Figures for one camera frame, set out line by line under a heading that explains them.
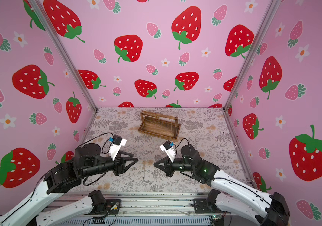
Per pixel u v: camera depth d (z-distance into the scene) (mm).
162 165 630
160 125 1108
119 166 507
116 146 518
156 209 732
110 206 728
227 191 486
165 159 643
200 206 729
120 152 522
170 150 603
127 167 554
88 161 433
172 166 600
